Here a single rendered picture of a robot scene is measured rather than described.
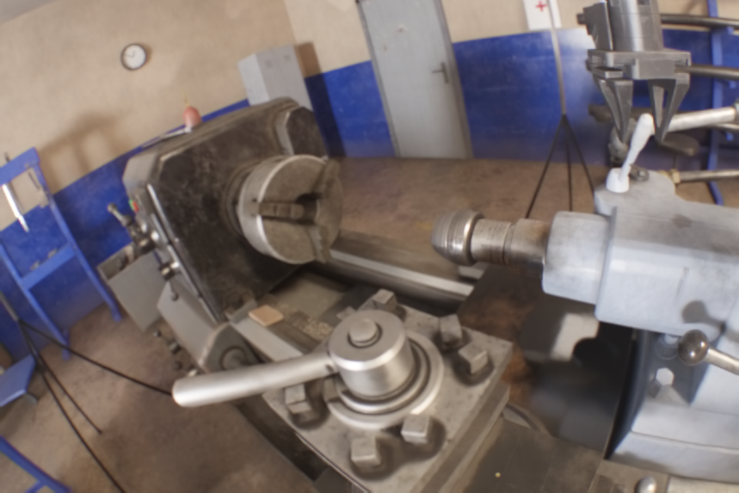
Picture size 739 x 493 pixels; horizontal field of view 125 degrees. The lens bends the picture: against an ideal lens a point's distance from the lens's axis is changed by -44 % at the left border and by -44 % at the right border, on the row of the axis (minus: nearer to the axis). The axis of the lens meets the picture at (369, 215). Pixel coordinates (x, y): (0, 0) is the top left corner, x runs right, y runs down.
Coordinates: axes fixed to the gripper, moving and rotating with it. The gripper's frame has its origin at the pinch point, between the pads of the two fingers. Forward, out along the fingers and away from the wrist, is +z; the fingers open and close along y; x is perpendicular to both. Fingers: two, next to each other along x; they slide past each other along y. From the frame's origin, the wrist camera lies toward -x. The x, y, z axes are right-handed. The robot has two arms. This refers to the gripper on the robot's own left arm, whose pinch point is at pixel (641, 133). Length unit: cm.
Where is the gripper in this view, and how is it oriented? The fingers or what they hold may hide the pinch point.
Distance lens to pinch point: 41.1
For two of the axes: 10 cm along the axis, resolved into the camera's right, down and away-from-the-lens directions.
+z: 2.5, 8.6, 4.4
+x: -2.7, 5.0, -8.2
